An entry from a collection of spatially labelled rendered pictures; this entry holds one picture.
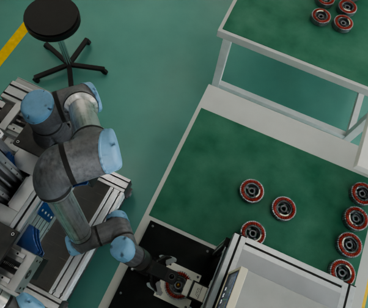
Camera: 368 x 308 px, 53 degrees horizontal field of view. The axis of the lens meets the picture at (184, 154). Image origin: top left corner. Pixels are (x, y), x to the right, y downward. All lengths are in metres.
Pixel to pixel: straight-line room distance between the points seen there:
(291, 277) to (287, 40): 1.37
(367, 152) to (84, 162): 1.00
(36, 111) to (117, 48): 1.78
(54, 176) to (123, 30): 2.30
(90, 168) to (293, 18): 1.71
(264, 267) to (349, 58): 1.39
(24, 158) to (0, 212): 0.23
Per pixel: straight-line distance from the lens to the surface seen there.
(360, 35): 2.47
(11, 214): 1.58
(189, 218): 1.69
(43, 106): 1.35
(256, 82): 2.97
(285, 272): 1.35
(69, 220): 1.16
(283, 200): 1.76
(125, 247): 1.22
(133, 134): 2.65
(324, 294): 1.39
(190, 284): 1.52
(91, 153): 0.96
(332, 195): 1.89
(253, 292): 1.11
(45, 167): 0.98
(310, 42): 2.30
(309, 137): 1.97
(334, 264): 1.78
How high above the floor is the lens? 2.39
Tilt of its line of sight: 67 degrees down
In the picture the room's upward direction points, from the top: 10 degrees clockwise
